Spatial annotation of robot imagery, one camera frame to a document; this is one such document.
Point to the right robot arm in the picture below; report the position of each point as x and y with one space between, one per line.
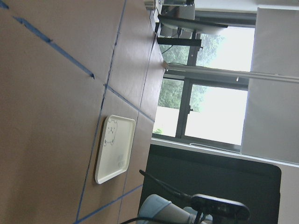
157 207

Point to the black monitor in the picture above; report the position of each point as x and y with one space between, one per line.
192 25

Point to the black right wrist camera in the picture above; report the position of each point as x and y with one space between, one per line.
219 207

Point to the cream bear tray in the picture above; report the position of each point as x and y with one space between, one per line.
115 148

